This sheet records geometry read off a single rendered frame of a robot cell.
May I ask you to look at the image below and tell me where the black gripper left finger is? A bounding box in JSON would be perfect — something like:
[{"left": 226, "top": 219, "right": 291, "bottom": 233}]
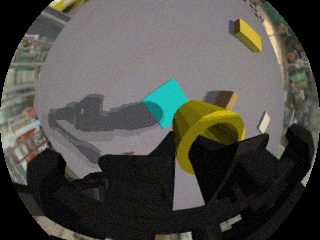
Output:
[{"left": 97, "top": 131, "right": 176, "bottom": 207}]

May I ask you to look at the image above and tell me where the tan wooden bar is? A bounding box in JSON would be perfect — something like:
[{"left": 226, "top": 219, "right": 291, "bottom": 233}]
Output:
[{"left": 213, "top": 91, "right": 237, "bottom": 111}]

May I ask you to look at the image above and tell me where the beige flat slab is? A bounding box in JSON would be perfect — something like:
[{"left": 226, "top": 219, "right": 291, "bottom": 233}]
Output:
[{"left": 257, "top": 111, "right": 271, "bottom": 133}]

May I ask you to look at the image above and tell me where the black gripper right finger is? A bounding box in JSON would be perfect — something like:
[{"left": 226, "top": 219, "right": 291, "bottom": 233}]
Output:
[{"left": 188, "top": 133, "right": 269, "bottom": 204}]

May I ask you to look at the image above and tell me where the yellow rectangular block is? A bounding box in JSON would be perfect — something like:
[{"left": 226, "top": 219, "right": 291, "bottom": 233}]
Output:
[{"left": 233, "top": 19, "right": 263, "bottom": 53}]

